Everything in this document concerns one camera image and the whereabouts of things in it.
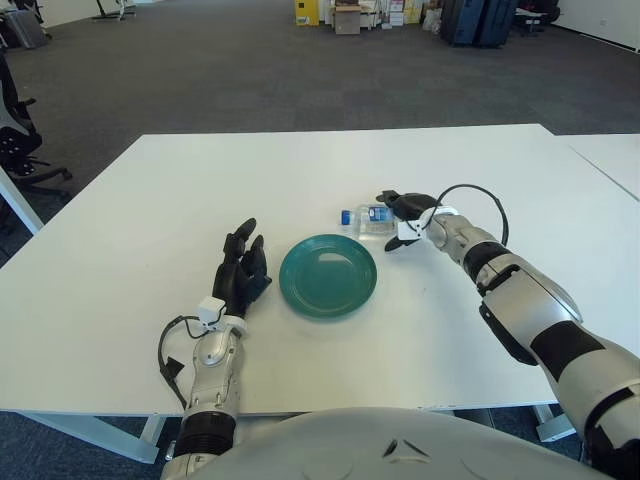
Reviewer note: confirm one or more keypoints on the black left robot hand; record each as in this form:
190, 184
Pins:
240, 280

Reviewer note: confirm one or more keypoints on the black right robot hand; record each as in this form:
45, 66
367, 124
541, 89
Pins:
412, 205

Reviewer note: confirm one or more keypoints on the clear water bottle blue cap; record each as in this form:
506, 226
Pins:
377, 215

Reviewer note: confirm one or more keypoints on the green round plate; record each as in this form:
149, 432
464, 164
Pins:
327, 280

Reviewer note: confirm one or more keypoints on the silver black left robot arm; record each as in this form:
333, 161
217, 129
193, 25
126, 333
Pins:
215, 360

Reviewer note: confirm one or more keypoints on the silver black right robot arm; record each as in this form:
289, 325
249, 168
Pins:
525, 295

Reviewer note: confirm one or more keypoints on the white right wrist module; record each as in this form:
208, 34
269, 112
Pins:
410, 230

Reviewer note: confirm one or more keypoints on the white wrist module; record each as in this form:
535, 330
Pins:
210, 310
410, 230

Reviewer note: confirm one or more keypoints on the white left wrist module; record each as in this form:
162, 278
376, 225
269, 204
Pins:
210, 310

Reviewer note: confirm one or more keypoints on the white plastic bag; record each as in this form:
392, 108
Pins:
432, 21

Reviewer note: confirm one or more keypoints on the stack of white cartons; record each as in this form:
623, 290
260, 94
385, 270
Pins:
402, 12

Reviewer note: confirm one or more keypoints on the white low shelf unit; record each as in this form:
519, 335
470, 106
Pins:
375, 14

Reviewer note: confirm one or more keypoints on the grey robot torso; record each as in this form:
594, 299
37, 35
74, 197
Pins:
350, 445

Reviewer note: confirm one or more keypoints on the small white side desk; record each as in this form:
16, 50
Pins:
535, 17

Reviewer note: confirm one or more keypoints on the white slanted table leg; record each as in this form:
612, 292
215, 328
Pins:
20, 197

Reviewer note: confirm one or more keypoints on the black office chair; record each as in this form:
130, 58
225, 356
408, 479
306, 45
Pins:
17, 145

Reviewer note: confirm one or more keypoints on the black and white stand base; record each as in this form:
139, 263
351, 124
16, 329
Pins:
112, 11

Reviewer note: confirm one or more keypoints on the grey hard suitcase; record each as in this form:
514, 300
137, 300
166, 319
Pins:
25, 30

